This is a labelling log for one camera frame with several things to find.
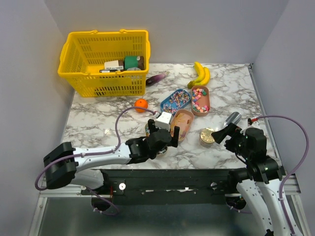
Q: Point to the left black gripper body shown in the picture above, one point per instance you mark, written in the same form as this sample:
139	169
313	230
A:
153	156

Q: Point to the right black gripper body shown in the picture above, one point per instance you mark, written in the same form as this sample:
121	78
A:
236	143

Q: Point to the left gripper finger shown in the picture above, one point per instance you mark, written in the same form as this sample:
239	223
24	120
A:
175	138
151	126

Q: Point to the gold jar lid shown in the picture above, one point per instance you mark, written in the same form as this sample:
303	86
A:
206	134

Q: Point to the clear plastic jar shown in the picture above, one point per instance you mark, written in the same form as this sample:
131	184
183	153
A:
207	143

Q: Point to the metal candy scoop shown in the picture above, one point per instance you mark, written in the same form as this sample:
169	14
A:
234	118

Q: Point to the blue tray swirl lollipops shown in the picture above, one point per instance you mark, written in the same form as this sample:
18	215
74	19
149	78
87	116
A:
177	100

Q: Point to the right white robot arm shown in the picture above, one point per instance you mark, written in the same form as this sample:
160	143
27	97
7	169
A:
260	182

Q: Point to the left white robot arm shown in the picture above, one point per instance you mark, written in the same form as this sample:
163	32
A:
68	165

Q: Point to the pink tray popsicle candies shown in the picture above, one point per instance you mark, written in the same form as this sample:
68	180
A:
182	119

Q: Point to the pink tray star candies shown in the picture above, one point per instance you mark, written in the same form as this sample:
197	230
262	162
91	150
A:
200	100

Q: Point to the beige tray round lollipops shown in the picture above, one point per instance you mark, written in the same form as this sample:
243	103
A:
147	133

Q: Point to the orange fruit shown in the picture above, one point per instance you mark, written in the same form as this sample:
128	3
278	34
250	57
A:
141	105

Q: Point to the purple eggplant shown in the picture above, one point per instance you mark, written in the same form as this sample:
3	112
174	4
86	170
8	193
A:
156	78

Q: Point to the yellow banana bunch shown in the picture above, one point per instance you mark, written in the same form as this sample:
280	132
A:
203	78

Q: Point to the green and brown package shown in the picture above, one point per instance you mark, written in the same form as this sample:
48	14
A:
132	62

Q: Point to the white and brown box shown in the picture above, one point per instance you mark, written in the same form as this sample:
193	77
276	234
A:
117	65

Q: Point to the black flat box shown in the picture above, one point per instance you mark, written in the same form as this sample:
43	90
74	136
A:
110	71

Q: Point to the yellow plastic shopping basket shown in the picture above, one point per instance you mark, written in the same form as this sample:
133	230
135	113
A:
85	53

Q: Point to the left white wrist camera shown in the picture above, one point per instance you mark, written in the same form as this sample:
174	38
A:
164	121

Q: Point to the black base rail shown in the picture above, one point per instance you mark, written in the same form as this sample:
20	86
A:
165	187

